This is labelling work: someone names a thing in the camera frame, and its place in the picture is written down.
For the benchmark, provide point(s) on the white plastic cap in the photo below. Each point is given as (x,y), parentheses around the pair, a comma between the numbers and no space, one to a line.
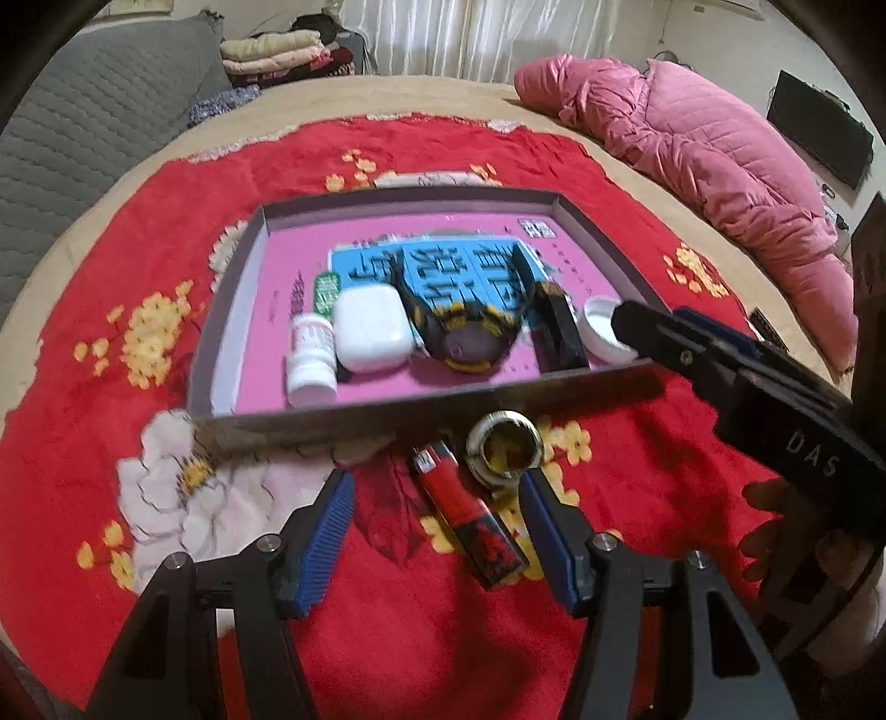
(602,332)

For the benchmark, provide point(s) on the white curtain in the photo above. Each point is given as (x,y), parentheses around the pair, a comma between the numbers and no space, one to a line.
(477,38)

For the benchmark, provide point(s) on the black television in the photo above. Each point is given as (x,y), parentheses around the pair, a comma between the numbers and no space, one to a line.
(820,128)

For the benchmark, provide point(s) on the grey quilted headboard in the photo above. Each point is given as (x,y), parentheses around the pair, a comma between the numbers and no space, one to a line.
(90,138)

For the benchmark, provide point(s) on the red floral blanket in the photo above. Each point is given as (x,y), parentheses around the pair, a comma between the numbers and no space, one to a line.
(104,381)

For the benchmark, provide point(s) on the stack of folded clothes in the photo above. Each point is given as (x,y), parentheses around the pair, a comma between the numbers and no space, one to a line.
(336,64)

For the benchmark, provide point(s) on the white earbuds case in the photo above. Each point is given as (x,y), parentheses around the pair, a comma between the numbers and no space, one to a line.
(374,329)

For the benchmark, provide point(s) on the pink quilt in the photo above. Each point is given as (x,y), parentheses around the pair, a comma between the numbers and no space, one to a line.
(706,159)

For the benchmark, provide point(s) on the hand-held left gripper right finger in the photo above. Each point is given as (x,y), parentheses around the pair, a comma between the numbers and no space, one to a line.
(547,540)

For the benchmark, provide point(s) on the cream folded garment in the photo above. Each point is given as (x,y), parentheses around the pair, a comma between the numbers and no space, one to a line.
(270,47)

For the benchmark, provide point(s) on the black garment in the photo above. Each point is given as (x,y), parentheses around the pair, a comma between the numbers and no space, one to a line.
(315,24)

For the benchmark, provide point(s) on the pink folded garment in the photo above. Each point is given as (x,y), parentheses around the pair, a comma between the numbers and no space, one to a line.
(277,64)

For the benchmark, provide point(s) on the red and black lighter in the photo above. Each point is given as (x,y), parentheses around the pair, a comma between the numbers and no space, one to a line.
(471,519)

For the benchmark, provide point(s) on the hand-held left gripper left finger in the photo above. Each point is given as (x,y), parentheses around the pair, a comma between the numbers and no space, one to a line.
(325,533)

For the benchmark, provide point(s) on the black case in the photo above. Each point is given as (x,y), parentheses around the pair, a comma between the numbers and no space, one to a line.
(559,325)

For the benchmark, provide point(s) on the beige bed sheet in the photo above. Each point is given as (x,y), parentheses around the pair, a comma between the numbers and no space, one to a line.
(429,93)

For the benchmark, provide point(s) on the grey cardboard box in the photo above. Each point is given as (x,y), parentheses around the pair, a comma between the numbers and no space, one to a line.
(346,422)

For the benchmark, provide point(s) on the pink and blue book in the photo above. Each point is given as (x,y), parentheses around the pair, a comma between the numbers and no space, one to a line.
(277,311)

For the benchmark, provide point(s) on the person's right hand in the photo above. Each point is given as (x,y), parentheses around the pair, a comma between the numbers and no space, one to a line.
(768,547)

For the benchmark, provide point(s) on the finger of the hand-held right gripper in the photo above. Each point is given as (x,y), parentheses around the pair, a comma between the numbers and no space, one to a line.
(664,343)
(720,336)

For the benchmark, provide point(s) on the yellow and black wristwatch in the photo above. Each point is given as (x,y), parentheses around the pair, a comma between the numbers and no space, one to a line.
(460,339)

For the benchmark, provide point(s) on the white pill bottle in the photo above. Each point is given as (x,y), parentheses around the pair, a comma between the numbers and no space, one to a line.
(311,360)

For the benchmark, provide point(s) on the blue patterned cloth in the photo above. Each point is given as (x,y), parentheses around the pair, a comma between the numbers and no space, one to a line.
(221,105)

